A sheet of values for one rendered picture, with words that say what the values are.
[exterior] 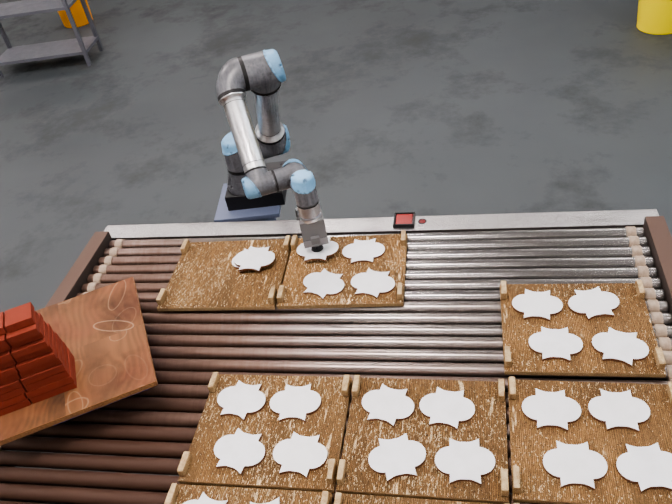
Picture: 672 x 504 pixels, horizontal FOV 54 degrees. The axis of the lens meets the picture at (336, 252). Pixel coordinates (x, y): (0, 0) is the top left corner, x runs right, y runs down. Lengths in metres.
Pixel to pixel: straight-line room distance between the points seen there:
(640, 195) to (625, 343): 2.27
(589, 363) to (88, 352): 1.43
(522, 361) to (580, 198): 2.30
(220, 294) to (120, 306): 0.32
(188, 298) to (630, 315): 1.39
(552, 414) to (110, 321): 1.32
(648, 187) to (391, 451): 2.87
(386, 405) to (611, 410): 0.57
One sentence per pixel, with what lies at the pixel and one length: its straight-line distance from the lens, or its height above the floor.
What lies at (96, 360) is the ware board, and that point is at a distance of 2.09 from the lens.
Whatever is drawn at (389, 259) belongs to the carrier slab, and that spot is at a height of 0.94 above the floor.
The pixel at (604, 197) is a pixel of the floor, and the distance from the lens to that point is 4.15.
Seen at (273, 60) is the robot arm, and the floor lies 1.51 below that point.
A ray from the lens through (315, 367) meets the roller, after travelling 1.99.
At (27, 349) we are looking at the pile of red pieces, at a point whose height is 1.23.
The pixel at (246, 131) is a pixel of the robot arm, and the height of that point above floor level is 1.36.
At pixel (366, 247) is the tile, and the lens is 2.31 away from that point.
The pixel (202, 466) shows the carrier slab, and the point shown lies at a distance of 1.85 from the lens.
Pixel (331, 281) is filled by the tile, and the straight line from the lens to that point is 2.20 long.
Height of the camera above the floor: 2.40
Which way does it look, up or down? 39 degrees down
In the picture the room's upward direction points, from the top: 11 degrees counter-clockwise
